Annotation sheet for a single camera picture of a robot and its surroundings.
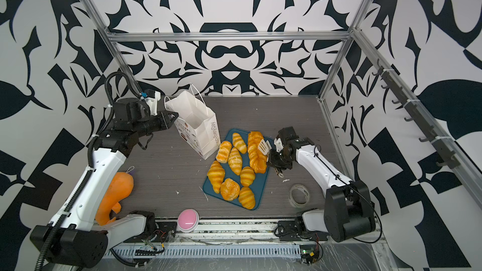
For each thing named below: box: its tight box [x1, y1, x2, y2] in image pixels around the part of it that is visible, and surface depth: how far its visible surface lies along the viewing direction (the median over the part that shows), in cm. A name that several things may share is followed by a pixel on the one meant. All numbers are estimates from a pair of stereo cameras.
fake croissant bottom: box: [238, 186, 256, 211], surface depth 81 cm
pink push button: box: [176, 208, 200, 233], surface depth 77 cm
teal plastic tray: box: [202, 129, 270, 211], surface depth 90 cm
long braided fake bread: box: [247, 131, 268, 174], surface depth 94 cm
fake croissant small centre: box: [239, 166, 256, 187], surface depth 88 cm
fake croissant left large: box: [207, 160, 226, 194], surface depth 87 cm
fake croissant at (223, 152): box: [215, 140, 233, 164], surface depth 94 cm
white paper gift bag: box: [164, 82, 221, 160], surface depth 86 cm
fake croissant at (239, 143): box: [232, 132, 247, 155], surface depth 98 cm
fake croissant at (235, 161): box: [227, 146, 243, 176], surface depth 91 cm
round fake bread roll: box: [219, 178, 241, 202], surface depth 83 cm
